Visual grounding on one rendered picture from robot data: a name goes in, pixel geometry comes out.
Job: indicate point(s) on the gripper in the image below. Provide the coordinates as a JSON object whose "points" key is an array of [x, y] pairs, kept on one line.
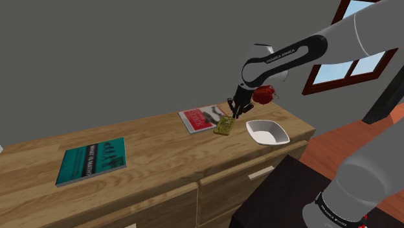
{"points": [[242, 96]]}

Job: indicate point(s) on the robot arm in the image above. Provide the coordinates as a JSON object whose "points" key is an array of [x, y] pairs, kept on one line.
{"points": [[363, 31]]}

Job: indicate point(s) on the olive green rectangular sponge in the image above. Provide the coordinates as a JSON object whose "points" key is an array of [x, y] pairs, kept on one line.
{"points": [[225, 125]]}

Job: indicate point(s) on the red round object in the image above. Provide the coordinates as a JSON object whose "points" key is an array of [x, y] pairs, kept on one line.
{"points": [[264, 94]]}

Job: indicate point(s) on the red and grey book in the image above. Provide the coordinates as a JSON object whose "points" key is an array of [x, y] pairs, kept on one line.
{"points": [[202, 118]]}

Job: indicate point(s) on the white square bowl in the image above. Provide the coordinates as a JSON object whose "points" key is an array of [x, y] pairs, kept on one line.
{"points": [[268, 132]]}

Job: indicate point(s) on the wooden chest of drawers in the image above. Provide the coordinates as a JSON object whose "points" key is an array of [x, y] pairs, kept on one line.
{"points": [[164, 151]]}

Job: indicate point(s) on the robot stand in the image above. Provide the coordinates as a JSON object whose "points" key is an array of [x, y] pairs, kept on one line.
{"points": [[281, 197]]}

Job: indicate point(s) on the red-framed window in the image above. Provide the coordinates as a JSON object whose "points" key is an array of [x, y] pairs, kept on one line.
{"points": [[350, 68]]}

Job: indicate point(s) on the teal book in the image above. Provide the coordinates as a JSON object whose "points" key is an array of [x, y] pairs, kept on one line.
{"points": [[91, 161]]}

